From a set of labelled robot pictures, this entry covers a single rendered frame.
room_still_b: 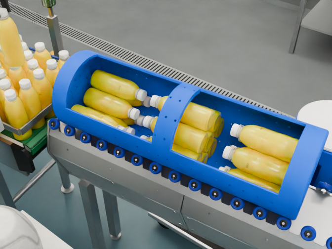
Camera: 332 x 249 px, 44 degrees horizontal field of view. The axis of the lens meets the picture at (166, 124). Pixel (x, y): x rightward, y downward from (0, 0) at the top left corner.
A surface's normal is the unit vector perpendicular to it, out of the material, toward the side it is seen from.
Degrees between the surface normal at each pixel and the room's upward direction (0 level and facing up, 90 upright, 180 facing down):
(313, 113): 0
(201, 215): 70
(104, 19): 0
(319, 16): 0
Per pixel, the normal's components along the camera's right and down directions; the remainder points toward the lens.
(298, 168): -0.33, -0.16
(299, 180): -0.40, 0.05
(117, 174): -0.47, 0.31
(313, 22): 0.00, -0.73
